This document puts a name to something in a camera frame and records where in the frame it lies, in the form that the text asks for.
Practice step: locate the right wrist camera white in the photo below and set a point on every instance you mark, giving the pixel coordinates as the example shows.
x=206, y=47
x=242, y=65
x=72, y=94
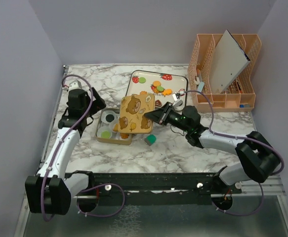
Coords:
x=177, y=101

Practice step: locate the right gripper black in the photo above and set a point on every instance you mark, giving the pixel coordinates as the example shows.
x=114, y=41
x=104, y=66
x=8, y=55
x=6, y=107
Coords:
x=160, y=115

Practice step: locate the green grey eraser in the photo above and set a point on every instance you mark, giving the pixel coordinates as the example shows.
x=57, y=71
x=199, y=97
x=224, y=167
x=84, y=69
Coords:
x=150, y=140

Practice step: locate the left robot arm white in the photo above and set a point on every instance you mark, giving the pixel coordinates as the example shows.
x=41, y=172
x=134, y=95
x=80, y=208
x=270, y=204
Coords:
x=59, y=153

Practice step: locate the orange fish cookie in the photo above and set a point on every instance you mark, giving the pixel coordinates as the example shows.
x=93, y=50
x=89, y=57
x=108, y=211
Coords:
x=167, y=92

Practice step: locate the brown heart cookie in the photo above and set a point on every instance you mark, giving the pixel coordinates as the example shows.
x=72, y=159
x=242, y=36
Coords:
x=158, y=103

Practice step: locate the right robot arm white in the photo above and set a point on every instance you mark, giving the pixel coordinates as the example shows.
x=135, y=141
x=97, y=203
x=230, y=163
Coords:
x=257, y=158

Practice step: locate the peach desk organizer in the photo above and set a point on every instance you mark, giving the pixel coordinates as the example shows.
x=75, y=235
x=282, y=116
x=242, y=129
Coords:
x=239, y=96

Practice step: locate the orange swirl cookie centre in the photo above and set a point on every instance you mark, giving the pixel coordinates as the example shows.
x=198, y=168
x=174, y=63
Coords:
x=155, y=90

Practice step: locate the gold cookie tin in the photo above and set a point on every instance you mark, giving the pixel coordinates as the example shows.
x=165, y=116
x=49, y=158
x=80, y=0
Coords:
x=116, y=139

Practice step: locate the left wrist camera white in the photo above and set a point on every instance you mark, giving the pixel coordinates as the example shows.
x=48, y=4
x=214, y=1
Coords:
x=76, y=84

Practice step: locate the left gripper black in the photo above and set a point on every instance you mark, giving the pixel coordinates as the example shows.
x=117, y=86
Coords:
x=98, y=103

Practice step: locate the grey white board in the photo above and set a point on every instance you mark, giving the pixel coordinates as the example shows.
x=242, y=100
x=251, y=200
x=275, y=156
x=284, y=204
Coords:
x=228, y=61

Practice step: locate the green macaron cookie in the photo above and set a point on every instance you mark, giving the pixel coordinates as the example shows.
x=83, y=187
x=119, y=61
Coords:
x=160, y=88
x=106, y=134
x=142, y=80

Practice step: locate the silver tin lid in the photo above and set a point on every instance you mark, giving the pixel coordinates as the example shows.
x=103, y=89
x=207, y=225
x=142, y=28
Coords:
x=132, y=111

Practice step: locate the round tan biscuit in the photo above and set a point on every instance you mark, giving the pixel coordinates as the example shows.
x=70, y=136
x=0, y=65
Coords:
x=156, y=83

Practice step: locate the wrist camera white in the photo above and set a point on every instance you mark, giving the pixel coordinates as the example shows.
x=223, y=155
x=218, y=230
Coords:
x=76, y=84
x=177, y=101

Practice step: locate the orange flower cookie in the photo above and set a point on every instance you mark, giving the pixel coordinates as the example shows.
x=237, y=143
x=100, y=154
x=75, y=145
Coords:
x=124, y=136

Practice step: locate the white paper cup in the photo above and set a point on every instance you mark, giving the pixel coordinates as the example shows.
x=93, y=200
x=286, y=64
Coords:
x=101, y=130
x=105, y=113

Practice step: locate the strawberry pattern tray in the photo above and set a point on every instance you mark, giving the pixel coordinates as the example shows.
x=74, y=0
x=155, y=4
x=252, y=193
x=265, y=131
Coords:
x=162, y=85

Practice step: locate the light blue eraser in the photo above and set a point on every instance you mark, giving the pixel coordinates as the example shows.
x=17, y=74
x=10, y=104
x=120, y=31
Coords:
x=200, y=86

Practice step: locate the black sandwich cookie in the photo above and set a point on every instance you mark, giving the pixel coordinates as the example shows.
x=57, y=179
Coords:
x=109, y=118

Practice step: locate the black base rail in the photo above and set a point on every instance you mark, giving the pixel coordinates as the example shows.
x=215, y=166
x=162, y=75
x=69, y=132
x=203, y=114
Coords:
x=126, y=189

